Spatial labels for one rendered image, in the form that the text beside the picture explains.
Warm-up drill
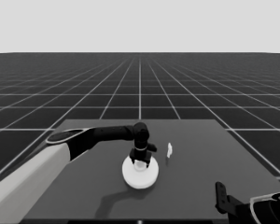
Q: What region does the large thick white disc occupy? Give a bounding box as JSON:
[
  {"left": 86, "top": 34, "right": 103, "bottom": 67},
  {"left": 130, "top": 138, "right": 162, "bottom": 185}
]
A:
[{"left": 121, "top": 154, "right": 160, "bottom": 189}]

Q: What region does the small white T-shaped piece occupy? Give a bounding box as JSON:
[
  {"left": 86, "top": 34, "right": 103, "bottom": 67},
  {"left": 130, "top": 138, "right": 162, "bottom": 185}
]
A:
[{"left": 166, "top": 142, "right": 174, "bottom": 159}]

